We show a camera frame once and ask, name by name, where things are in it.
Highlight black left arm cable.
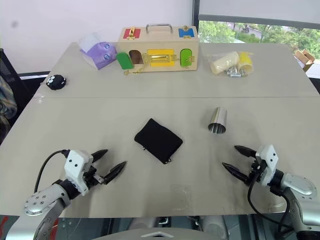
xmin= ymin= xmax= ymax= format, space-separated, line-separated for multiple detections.
xmin=33 ymin=149 xmax=70 ymax=193

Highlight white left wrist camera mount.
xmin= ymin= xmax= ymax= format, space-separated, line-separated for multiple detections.
xmin=63 ymin=149 xmax=94 ymax=197

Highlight black cloth pouch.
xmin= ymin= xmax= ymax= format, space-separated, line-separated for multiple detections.
xmin=133 ymin=117 xmax=184 ymax=165

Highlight stainless steel cup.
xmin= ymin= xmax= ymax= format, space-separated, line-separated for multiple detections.
xmin=207 ymin=106 xmax=229 ymax=135

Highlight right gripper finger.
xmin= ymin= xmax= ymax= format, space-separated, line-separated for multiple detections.
xmin=221 ymin=161 xmax=251 ymax=186
xmin=233 ymin=145 xmax=258 ymax=158

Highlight dark window frame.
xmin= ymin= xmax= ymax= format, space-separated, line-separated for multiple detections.
xmin=192 ymin=0 xmax=320 ymax=26

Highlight grey robot torso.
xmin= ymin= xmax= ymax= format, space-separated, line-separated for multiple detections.
xmin=93 ymin=215 xmax=227 ymax=240

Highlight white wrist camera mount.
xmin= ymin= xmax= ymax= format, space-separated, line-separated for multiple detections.
xmin=254 ymin=144 xmax=280 ymax=187
xmin=63 ymin=149 xmax=94 ymax=197

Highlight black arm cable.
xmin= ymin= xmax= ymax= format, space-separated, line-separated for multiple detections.
xmin=247 ymin=172 xmax=292 ymax=233
xmin=33 ymin=149 xmax=70 ymax=193

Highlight small metal clips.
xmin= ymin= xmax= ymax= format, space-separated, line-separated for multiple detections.
xmin=225 ymin=66 xmax=248 ymax=78

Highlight clear plastic bag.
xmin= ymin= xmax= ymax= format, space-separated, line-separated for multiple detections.
xmin=205 ymin=50 xmax=256 ymax=79

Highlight purple tissue pack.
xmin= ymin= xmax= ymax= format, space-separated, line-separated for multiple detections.
xmin=77 ymin=32 xmax=118 ymax=71

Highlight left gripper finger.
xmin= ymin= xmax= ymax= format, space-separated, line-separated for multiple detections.
xmin=103 ymin=160 xmax=128 ymax=186
xmin=90 ymin=149 xmax=109 ymax=165

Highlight wooden lock activity box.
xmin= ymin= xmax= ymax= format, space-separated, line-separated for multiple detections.
xmin=115 ymin=23 xmax=200 ymax=74

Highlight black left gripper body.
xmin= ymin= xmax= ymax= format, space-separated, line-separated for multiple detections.
xmin=82 ymin=162 xmax=105 ymax=192

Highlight black plush toy with eyes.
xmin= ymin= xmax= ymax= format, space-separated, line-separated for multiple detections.
xmin=44 ymin=74 xmax=68 ymax=90

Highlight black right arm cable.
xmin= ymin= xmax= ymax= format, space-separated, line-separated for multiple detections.
xmin=247 ymin=172 xmax=292 ymax=233

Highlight yellow plastic cup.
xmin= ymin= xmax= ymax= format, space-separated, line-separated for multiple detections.
xmin=237 ymin=51 xmax=255 ymax=74

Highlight clear plastic sheet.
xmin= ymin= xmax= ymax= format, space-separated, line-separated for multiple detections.
xmin=170 ymin=184 xmax=190 ymax=211

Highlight cream plastic cup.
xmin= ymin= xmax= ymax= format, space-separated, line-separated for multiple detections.
xmin=210 ymin=51 xmax=240 ymax=75

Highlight gold key chain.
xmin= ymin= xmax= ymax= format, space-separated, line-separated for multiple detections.
xmin=123 ymin=65 xmax=147 ymax=76

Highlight open cardboard box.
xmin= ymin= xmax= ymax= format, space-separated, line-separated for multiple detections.
xmin=293 ymin=48 xmax=317 ymax=74

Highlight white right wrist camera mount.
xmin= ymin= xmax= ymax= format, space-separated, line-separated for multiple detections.
xmin=254 ymin=144 xmax=280 ymax=187

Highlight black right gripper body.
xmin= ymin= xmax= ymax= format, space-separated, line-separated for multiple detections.
xmin=248 ymin=152 xmax=267 ymax=186

